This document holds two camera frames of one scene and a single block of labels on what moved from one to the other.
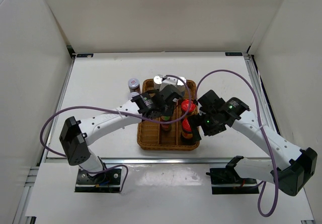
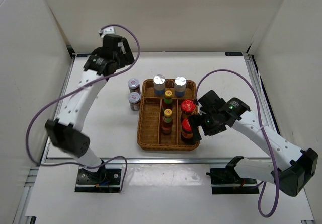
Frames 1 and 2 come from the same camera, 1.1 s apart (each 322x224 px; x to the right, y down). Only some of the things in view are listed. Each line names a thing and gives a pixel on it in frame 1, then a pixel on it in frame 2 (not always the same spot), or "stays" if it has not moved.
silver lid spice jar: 180,83 stays
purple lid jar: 134,84 stays
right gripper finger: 193,120 stays
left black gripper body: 168,111 → 119,61
